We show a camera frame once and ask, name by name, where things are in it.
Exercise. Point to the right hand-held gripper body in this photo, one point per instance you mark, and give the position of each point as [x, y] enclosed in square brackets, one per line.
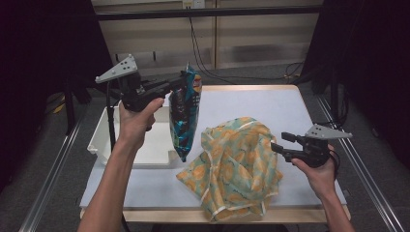
[314, 151]

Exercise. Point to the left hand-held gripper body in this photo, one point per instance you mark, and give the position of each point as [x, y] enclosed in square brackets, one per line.
[135, 96]

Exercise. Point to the blue crisps packet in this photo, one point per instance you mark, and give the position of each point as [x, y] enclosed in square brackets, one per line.
[185, 122]

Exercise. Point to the floral green orange cloth bag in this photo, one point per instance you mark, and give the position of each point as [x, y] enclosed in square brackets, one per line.
[238, 167]

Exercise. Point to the white plastic box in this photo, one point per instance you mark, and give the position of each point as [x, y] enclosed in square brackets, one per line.
[158, 148]

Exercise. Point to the person's right hand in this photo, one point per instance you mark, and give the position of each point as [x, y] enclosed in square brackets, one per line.
[320, 179]

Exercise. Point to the person's left hand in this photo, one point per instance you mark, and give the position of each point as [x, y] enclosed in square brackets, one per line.
[135, 125]

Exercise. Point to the black metal stand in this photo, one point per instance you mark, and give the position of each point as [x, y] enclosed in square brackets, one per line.
[70, 109]

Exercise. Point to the yellow tape strip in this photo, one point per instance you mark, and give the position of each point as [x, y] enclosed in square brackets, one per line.
[59, 108]

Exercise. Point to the black horizontal bar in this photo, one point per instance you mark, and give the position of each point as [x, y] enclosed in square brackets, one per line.
[209, 13]

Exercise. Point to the dark curtain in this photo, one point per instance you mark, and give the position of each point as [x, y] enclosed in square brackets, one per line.
[38, 64]
[370, 64]

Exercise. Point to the aluminium floor rail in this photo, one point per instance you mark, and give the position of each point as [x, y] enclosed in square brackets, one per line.
[48, 180]
[367, 180]

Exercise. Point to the white wall socket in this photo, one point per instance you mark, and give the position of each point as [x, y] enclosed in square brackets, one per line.
[193, 4]

